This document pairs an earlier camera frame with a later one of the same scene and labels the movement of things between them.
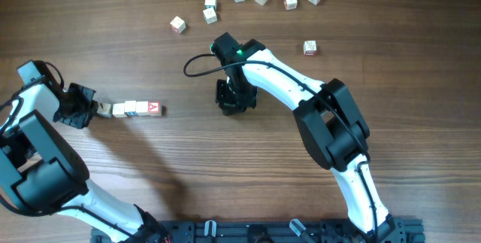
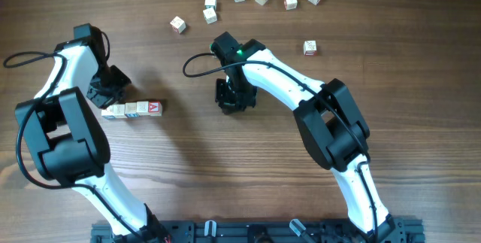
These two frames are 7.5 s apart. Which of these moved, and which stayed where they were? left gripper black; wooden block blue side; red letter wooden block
Moved: left gripper black
Stayed: red letter wooden block; wooden block blue side
